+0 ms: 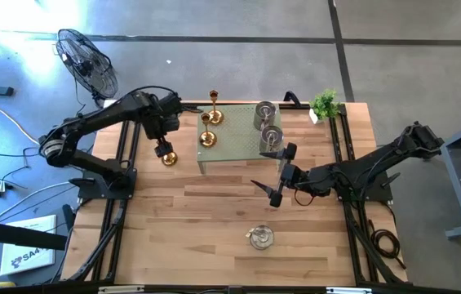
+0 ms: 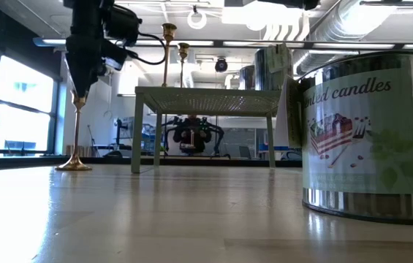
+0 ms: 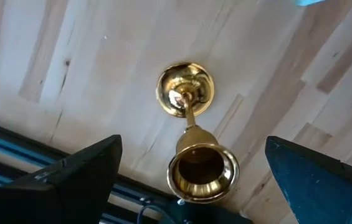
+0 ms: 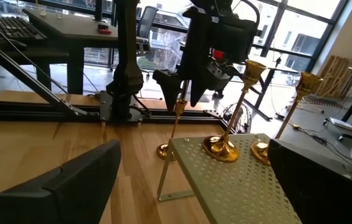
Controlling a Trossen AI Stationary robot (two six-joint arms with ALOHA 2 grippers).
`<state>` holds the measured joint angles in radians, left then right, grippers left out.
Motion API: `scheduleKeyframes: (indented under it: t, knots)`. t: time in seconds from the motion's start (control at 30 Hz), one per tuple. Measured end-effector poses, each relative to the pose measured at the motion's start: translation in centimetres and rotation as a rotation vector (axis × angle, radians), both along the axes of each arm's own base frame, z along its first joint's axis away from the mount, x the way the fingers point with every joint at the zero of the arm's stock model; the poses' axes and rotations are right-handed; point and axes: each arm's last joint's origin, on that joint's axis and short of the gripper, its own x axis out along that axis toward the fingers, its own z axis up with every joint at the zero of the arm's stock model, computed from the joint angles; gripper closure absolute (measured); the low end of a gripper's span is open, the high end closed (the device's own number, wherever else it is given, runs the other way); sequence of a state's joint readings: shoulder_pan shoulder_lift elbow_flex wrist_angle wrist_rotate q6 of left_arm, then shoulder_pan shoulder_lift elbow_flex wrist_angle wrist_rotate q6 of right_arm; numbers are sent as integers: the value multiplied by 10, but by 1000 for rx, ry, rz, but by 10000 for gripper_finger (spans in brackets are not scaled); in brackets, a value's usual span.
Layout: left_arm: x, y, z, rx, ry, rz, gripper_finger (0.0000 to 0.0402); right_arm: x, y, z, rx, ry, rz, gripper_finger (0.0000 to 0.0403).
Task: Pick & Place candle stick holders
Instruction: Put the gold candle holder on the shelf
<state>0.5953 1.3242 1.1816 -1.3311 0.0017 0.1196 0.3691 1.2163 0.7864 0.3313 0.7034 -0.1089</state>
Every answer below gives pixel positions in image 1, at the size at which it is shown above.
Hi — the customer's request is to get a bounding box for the small green potted plant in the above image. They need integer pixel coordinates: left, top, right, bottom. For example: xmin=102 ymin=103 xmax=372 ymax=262
xmin=308 ymin=88 xmax=342 ymax=125

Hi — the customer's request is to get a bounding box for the yellow floor cable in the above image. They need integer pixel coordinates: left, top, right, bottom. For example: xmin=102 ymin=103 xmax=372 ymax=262
xmin=0 ymin=83 xmax=43 ymax=195

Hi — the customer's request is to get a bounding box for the black floor fan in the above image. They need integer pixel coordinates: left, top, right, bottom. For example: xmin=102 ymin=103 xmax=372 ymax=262
xmin=54 ymin=28 xmax=120 ymax=108

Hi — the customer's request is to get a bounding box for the green perforated metal shelf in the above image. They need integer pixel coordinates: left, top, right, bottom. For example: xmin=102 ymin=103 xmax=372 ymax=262
xmin=194 ymin=102 xmax=285 ymax=176

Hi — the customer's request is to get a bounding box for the silver metal bracket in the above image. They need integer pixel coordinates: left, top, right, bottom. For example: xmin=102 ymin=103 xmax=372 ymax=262
xmin=98 ymin=285 xmax=145 ymax=294
xmin=326 ymin=287 xmax=373 ymax=294

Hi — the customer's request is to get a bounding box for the white floor cable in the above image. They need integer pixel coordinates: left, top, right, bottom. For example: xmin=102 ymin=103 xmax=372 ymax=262
xmin=0 ymin=181 xmax=82 ymax=224

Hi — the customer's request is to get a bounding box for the brass candlestick holder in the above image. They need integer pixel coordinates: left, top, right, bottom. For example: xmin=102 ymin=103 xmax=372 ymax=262
xmin=207 ymin=89 xmax=225 ymax=126
xmin=198 ymin=112 xmax=218 ymax=148
xmin=160 ymin=149 xmax=179 ymax=167

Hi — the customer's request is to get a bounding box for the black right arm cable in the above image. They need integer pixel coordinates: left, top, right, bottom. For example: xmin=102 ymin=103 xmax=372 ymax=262
xmin=293 ymin=185 xmax=317 ymax=207

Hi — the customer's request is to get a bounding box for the black aluminium table frame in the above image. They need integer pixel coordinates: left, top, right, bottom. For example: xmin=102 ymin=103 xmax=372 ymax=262
xmin=61 ymin=100 xmax=409 ymax=287

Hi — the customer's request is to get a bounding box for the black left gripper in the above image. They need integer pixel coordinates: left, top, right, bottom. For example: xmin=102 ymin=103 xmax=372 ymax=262
xmin=143 ymin=109 xmax=182 ymax=158

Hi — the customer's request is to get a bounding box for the coiled black cable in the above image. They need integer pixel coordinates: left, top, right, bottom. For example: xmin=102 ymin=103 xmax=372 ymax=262
xmin=367 ymin=219 xmax=407 ymax=270

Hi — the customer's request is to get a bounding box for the silver candle tin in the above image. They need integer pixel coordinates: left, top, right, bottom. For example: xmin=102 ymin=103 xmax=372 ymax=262
xmin=259 ymin=124 xmax=285 ymax=154

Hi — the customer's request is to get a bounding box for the silver candle tin cake label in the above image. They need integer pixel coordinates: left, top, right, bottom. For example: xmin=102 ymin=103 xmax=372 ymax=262
xmin=245 ymin=224 xmax=276 ymax=252

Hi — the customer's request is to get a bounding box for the black beam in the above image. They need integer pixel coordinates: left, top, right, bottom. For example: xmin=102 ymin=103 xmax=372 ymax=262
xmin=0 ymin=217 xmax=70 ymax=251

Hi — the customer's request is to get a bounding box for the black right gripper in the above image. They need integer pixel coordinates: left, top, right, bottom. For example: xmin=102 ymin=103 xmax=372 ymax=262
xmin=250 ymin=141 xmax=299 ymax=208

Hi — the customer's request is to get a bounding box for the silver candle tin floral label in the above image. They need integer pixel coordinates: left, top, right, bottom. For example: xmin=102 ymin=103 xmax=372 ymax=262
xmin=253 ymin=100 xmax=278 ymax=131

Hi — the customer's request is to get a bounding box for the white paper sheet on floor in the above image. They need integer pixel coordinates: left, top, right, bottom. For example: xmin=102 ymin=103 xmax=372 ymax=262
xmin=0 ymin=214 xmax=58 ymax=277

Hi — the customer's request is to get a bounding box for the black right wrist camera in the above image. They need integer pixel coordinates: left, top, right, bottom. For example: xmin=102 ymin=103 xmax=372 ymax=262
xmin=281 ymin=163 xmax=308 ymax=189

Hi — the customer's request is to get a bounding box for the black frame hook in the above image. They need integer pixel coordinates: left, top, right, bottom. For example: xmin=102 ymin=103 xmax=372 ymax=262
xmin=282 ymin=90 xmax=301 ymax=106

